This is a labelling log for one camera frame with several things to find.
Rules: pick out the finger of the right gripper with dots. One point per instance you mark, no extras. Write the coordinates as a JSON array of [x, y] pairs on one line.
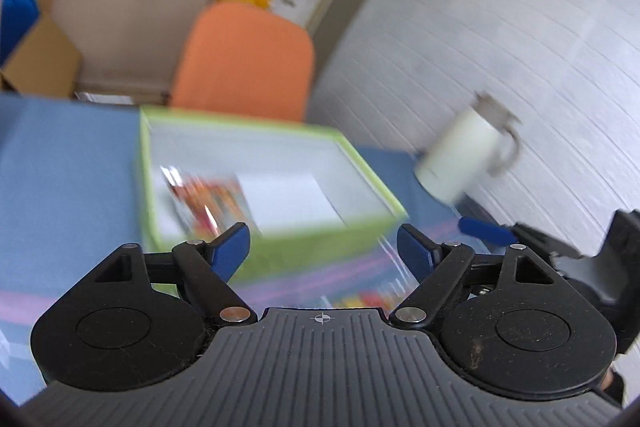
[[487, 232]]

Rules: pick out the open brown cardboard box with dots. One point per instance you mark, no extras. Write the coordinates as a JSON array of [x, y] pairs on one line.
[[45, 63]]

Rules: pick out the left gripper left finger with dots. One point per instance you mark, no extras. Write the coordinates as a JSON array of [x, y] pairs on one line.
[[137, 319]]

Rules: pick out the orange chair backrest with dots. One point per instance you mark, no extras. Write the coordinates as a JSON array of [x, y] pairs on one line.
[[242, 60]]

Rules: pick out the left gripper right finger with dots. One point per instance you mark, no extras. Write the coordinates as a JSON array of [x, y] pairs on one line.
[[510, 324]]

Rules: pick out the white thermos jug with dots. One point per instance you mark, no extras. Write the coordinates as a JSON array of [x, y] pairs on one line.
[[481, 139]]

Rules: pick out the green open cardboard box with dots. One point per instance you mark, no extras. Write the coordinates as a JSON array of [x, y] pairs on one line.
[[307, 195]]

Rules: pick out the flat cardboard box under bag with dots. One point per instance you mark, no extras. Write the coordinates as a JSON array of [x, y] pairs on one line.
[[120, 95]]

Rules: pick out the blue plastic seat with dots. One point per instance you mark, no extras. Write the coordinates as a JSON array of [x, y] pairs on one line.
[[17, 17]]

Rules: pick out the red snack packet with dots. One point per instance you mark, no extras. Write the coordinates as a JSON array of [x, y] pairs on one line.
[[206, 207]]

